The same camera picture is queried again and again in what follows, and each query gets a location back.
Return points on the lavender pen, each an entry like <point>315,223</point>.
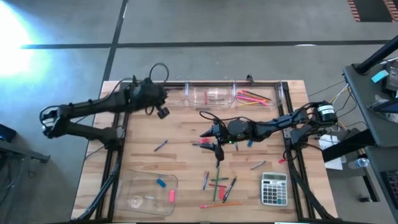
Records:
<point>258,165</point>

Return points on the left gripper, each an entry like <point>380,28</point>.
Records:
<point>146,95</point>

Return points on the dark green pencil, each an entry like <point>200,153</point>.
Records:
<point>261,95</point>

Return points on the yellow pencil with pink eraser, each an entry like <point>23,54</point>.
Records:
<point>248,104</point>

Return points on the black box on floor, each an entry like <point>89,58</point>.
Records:
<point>7,133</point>

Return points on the red eraser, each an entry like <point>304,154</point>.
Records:
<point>221,193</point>

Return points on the blue sticky note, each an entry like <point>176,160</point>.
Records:
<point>380,76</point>

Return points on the large clear plastic bin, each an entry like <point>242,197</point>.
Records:
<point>140,189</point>

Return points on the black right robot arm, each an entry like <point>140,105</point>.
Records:
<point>280,123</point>

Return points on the grey arm base bracket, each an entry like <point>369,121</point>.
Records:
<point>287,133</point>

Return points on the clear water bottle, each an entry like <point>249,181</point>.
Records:
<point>359,163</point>

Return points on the black box device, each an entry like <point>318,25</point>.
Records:
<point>392,77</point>

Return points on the small red clip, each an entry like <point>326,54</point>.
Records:
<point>281,160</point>

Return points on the dark tablet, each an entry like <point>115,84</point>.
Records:
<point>385,107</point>

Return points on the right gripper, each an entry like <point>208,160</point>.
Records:
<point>222,133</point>

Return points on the white paper sheet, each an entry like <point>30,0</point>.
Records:
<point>335,163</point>

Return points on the small black frame knob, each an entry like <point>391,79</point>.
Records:
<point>249,77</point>
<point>134,77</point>

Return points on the grey desk calculator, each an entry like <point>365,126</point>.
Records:
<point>274,189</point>

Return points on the dark blue crayon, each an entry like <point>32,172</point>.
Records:
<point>202,109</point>

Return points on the black desk support beam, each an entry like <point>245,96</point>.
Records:
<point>348,145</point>

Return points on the black diagonal pole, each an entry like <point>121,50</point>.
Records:
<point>377,56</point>

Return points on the red crayon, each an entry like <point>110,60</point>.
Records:
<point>206,97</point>

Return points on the black mat with striped edges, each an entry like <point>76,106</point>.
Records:
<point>373,11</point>

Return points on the black floor stand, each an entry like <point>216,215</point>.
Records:
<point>28,154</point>

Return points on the grey side desk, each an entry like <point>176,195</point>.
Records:
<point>373,130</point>

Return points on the long dark pen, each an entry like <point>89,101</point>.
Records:
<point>218,164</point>

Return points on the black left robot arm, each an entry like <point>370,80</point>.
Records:
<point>99,102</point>

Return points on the black and silver pen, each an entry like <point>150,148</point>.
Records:
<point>229,189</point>

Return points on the small black floor object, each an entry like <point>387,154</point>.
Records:
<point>364,198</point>

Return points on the pink eraser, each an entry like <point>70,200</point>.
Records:
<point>171,196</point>

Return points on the dark keyboard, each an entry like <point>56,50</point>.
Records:
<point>392,186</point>

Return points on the orange-red printed eraser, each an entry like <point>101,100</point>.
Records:
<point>205,140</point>

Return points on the orange pencil with pink eraser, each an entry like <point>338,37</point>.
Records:
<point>220,204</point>
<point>248,95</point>

